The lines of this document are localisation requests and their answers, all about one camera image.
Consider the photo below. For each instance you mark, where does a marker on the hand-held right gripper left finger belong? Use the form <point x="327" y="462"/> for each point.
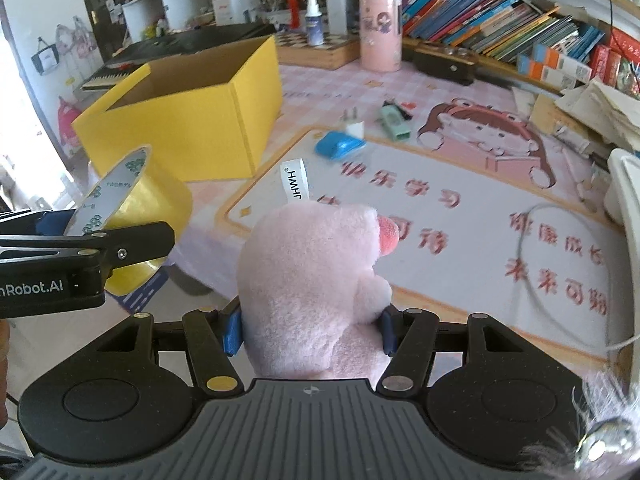
<point x="231" y="327"/>

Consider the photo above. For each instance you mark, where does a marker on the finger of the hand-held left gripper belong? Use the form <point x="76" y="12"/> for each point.
<point x="130" y="245"/>
<point x="50" y="222"/>

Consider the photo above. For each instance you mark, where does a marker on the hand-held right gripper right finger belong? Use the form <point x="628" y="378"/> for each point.
<point x="389" y="332"/>

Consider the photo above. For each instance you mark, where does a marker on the yellow tape roll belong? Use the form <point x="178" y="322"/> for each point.
<point x="160" y="200"/>

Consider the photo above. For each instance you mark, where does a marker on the pink plush toy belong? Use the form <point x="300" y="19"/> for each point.
<point x="305" y="280"/>

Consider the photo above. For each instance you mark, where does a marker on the yellow cardboard box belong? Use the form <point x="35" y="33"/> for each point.
<point x="175" y="130"/>

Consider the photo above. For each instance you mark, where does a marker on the blue grey toy car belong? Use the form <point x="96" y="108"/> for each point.
<point x="340" y="146"/>

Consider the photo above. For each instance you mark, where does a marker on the mint green case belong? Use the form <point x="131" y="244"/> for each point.
<point x="396" y="125"/>

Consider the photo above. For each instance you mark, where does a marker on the white charger plug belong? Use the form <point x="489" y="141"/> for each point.
<point x="354" y="125"/>

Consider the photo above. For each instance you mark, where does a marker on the person's left forearm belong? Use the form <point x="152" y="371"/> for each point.
<point x="3" y="360"/>

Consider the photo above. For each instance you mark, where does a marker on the pink printed desktop mat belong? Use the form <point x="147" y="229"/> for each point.
<point x="450" y="240"/>

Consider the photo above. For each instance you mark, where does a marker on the pink backpack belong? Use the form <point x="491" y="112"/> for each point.
<point x="69" y="125"/>

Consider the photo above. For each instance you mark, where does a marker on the hanging tote bag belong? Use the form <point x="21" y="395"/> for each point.
<point x="46" y="57"/>

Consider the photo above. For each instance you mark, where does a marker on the black keyboard piano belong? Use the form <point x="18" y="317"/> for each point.
<point x="190" y="42"/>

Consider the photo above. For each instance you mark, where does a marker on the fluffy charm with metal bell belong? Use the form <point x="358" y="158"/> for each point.
<point x="600" y="435"/>

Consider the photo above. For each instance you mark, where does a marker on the white pen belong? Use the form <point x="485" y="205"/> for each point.
<point x="577" y="175"/>

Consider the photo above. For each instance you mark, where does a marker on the white box red label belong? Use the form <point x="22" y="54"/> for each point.
<point x="223" y="10"/>

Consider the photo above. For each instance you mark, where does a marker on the wooden chess box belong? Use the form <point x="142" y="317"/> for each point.
<point x="320" y="52"/>

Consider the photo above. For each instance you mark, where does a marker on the dark brown case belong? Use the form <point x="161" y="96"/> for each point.
<point x="440" y="62"/>

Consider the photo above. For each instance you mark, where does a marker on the white spray bottle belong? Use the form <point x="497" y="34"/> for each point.
<point x="314" y="25"/>

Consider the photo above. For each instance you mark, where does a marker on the red bottle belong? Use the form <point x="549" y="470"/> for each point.
<point x="292" y="7"/>

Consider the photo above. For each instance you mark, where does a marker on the pink cylinder container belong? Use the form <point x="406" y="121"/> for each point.
<point x="380" y="35"/>

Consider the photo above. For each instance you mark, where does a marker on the orange blue white carton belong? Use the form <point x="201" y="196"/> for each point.
<point x="562" y="62"/>
<point x="537" y="70"/>

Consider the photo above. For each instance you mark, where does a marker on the pile of papers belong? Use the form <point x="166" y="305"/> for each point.
<point x="595" y="110"/>

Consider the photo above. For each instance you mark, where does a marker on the row of colourful books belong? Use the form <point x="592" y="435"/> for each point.
<point x="490" y="20"/>

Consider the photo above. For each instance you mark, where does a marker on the red gift box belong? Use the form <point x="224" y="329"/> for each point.
<point x="617" y="65"/>

